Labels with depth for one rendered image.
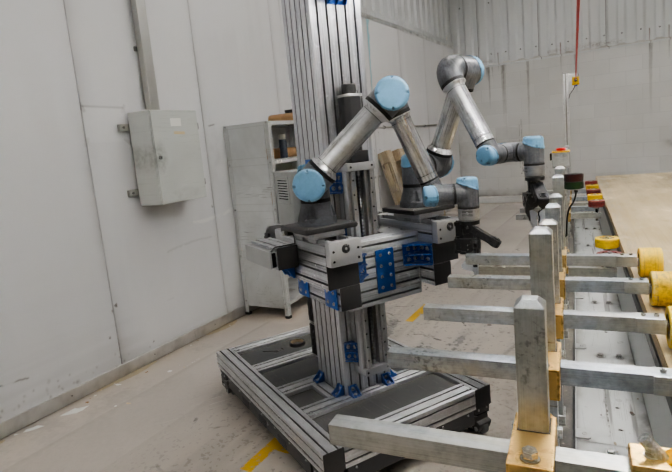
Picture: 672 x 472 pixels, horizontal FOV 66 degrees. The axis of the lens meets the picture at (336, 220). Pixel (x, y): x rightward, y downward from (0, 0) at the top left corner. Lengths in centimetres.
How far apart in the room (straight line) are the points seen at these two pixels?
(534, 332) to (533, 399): 9
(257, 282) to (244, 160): 99
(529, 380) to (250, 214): 363
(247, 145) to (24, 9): 167
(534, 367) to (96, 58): 326
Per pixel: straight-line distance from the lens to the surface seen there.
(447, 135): 229
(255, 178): 410
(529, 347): 68
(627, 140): 957
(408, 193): 223
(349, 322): 233
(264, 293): 428
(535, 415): 72
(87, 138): 347
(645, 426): 149
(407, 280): 223
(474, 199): 187
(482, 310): 117
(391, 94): 179
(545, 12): 981
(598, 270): 190
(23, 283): 325
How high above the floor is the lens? 134
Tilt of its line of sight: 8 degrees down
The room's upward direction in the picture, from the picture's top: 5 degrees counter-clockwise
